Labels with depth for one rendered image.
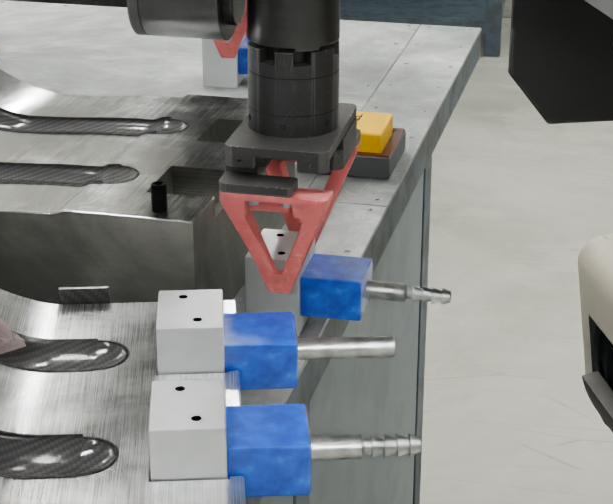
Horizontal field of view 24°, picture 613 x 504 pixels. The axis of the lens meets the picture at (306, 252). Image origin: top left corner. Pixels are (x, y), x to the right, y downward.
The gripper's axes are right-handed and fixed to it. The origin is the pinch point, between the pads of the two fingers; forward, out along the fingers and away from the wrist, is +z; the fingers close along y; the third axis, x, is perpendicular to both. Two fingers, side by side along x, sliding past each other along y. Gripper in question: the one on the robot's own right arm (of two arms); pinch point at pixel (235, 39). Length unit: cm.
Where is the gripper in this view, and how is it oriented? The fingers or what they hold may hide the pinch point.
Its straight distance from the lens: 149.6
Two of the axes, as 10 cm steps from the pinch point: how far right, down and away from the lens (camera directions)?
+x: 9.9, 0.6, -1.3
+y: -1.4, 3.8, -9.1
